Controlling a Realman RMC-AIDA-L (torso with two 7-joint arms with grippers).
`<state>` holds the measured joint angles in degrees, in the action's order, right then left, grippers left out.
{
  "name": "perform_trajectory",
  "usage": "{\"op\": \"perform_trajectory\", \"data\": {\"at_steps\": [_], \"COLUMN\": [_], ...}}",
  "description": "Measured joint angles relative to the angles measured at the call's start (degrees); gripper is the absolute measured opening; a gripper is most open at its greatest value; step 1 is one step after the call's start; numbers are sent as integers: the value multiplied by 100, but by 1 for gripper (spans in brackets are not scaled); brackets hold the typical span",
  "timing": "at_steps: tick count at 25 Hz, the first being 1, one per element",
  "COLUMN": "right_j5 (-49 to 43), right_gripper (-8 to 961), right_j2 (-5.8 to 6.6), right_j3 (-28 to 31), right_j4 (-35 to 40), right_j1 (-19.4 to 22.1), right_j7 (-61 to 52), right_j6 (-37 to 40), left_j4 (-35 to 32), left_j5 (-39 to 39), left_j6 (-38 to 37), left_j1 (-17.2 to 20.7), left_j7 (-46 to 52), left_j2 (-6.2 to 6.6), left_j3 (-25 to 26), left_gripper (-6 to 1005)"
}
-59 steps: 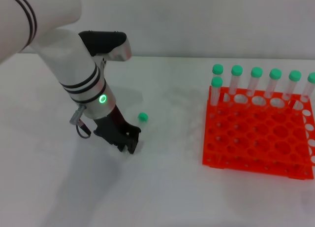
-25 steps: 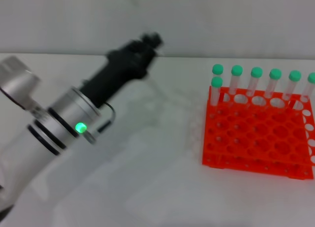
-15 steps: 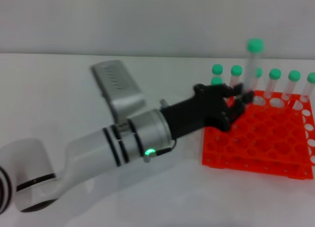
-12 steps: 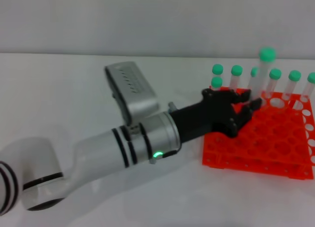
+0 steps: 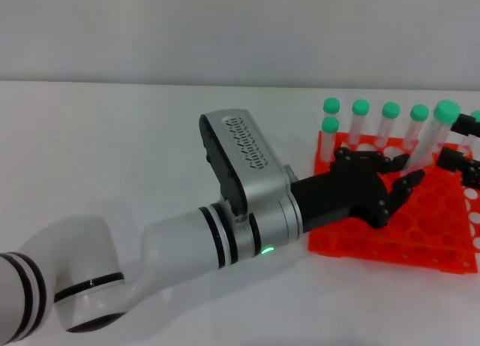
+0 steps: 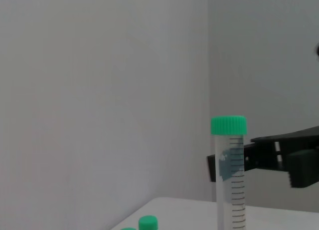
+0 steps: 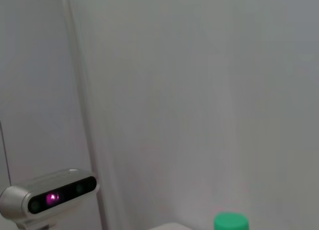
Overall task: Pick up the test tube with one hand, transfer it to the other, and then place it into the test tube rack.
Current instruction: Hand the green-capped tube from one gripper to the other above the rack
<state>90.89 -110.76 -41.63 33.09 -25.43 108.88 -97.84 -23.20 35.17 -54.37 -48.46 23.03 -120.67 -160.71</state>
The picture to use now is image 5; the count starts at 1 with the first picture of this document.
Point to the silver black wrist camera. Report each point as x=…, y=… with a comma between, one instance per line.
x=258, y=169

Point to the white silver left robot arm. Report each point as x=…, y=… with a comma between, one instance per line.
x=180, y=241

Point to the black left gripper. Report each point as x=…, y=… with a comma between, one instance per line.
x=345, y=196

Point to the clear test tube green cap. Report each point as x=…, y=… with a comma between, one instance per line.
x=419, y=112
x=332, y=105
x=330, y=125
x=447, y=111
x=477, y=116
x=390, y=110
x=360, y=107

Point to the orange test tube rack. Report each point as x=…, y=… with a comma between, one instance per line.
x=427, y=226

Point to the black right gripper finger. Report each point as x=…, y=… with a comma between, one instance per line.
x=467, y=125
x=453, y=157

